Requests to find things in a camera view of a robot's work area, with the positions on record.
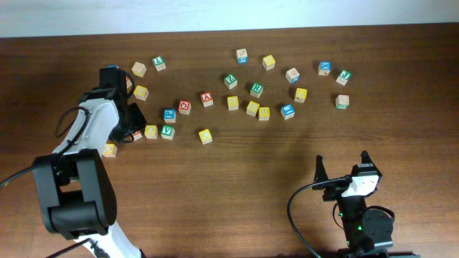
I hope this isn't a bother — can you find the red I block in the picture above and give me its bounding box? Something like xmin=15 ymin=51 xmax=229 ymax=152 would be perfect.
xmin=132 ymin=130 xmax=143 ymax=141

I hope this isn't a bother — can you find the yellow C block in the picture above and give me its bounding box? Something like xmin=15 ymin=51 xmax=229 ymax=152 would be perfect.
xmin=199 ymin=129 xmax=212 ymax=145

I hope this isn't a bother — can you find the red a block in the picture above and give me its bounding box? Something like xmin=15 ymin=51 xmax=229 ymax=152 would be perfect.
xmin=126 ymin=76 xmax=132 ymax=90
xmin=200 ymin=92 xmax=214 ymax=107

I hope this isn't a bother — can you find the green R block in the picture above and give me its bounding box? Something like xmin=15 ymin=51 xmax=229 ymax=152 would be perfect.
xmin=250 ymin=82 xmax=264 ymax=98

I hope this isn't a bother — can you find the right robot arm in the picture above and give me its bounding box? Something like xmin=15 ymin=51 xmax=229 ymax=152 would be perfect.
xmin=313 ymin=150 xmax=395 ymax=257

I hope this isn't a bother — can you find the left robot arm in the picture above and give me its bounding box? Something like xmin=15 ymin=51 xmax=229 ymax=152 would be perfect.
xmin=33 ymin=66 xmax=146 ymax=257

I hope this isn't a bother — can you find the yellow O block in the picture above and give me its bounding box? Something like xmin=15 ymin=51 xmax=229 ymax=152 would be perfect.
xmin=144 ymin=125 xmax=158 ymax=139

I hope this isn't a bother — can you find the yellow block upper left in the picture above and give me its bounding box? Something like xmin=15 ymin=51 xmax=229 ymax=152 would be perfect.
xmin=133 ymin=85 xmax=149 ymax=101

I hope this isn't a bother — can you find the blue P block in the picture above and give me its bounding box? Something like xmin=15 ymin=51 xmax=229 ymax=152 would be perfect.
xmin=164 ymin=109 xmax=176 ymax=123

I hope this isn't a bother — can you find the green V block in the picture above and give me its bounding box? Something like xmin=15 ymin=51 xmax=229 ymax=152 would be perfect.
xmin=161 ymin=125 xmax=175 ymax=140

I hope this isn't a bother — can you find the yellow D block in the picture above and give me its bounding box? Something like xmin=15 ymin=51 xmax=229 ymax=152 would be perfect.
xmin=103 ymin=143 xmax=118 ymax=158

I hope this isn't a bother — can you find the plain wood yellow block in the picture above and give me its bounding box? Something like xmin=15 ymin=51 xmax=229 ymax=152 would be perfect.
xmin=131 ymin=62 xmax=146 ymax=77

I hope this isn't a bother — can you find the red Q block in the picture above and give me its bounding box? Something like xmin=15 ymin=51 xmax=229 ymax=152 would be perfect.
xmin=178 ymin=100 xmax=191 ymax=115

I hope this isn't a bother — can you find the wood block green side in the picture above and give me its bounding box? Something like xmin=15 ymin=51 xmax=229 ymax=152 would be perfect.
xmin=336 ymin=95 xmax=350 ymax=110

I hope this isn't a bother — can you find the green L block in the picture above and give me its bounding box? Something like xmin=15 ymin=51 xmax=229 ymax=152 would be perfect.
xmin=152 ymin=56 xmax=166 ymax=72

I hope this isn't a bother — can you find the blue E block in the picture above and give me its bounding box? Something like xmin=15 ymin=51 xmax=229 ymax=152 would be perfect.
xmin=280 ymin=104 xmax=295 ymax=120

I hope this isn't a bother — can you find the green J block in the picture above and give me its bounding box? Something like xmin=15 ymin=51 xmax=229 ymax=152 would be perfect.
xmin=336 ymin=70 xmax=352 ymax=86

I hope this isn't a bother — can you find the yellow block right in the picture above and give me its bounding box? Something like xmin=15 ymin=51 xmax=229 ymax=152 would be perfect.
xmin=294 ymin=87 xmax=308 ymax=103

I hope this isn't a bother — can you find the yellow E block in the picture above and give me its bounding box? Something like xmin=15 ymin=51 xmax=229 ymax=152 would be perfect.
xmin=258 ymin=107 xmax=270 ymax=121

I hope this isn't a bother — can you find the yellow block tilted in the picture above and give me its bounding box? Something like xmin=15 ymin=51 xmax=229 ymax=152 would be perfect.
xmin=246 ymin=101 xmax=260 ymax=117

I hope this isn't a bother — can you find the blue K block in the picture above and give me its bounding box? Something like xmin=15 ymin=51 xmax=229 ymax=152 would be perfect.
xmin=318 ymin=61 xmax=331 ymax=76

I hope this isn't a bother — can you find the yellow S block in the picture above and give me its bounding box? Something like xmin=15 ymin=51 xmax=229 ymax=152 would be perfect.
xmin=227 ymin=96 xmax=240 ymax=111

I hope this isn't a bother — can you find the wood block blue edge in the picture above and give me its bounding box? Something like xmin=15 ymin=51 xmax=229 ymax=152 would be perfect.
xmin=285 ymin=68 xmax=300 ymax=84

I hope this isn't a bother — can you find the green Z block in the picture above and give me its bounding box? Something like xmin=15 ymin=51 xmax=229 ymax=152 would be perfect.
xmin=224 ymin=74 xmax=237 ymax=90

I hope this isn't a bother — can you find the wood block blue side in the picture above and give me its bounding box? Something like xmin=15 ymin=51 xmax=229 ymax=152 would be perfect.
xmin=236 ymin=49 xmax=248 ymax=64

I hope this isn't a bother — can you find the yellow block top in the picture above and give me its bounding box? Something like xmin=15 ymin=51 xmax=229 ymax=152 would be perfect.
xmin=262 ymin=54 xmax=275 ymax=70

